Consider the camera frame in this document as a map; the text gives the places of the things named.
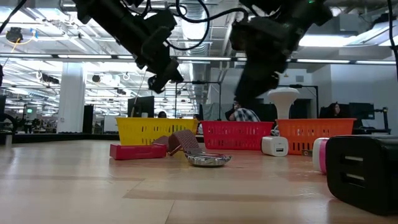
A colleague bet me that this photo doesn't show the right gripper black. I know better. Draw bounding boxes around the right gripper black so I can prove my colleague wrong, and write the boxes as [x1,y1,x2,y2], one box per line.
[229,17,299,107]

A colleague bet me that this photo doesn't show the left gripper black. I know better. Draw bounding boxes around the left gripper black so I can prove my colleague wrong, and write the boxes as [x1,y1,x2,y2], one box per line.
[136,42,184,94]

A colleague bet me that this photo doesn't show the white cube USB charger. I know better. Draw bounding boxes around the white cube USB charger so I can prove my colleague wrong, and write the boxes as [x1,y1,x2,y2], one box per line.
[261,136,289,157]

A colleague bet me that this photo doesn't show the brown band silver watch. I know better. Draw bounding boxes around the brown band silver watch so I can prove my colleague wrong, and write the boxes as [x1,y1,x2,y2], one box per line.
[152,129,233,168]

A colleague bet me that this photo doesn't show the red box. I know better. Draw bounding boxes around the red box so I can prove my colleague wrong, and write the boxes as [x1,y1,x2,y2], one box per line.
[109,142,167,161]

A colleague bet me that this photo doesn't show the white and pink charger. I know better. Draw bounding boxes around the white and pink charger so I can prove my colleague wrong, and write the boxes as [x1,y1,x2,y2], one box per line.
[312,138,330,175]

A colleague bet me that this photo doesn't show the white mushroom-shaped lamp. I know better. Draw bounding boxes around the white mushroom-shaped lamp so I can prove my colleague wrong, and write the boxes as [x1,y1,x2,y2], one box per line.
[267,87,300,120]

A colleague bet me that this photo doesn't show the black computer monitor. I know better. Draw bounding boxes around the black computer monitor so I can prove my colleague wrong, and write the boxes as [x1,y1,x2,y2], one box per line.
[349,103,376,121]
[127,95,155,118]

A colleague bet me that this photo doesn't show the yellow plastic basket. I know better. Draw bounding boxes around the yellow plastic basket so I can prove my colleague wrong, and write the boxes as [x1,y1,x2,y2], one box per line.
[115,116,199,146]

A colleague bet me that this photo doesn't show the red plastic basket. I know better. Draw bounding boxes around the red plastic basket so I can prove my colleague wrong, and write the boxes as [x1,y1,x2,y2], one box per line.
[200,120,275,151]

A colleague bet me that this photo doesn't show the orange plastic basket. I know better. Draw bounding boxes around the orange plastic basket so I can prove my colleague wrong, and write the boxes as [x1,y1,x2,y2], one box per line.
[275,118,358,156]

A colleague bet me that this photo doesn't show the black tall cabinet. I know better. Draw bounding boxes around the black tall cabinet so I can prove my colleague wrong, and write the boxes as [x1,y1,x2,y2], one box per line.
[83,105,94,126]

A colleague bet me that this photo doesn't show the white round column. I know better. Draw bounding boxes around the white round column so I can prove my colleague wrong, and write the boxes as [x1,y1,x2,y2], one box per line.
[57,63,86,134]

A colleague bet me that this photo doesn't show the black dual USB charger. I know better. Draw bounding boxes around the black dual USB charger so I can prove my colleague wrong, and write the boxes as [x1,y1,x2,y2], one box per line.
[325,134,398,217]

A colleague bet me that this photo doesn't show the black ceiling device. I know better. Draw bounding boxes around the black ceiling device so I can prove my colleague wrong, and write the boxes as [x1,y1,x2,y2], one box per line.
[5,27,24,44]

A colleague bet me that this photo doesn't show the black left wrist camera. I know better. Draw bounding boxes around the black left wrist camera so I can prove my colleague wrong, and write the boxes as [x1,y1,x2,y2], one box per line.
[143,9,178,47]

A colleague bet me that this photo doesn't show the silver ventilation duct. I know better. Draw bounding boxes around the silver ventilation duct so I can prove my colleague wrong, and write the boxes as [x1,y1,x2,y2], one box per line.
[178,0,214,103]

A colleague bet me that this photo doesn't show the black cable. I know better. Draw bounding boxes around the black cable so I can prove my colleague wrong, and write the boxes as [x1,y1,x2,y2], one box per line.
[166,0,249,51]
[0,0,27,34]

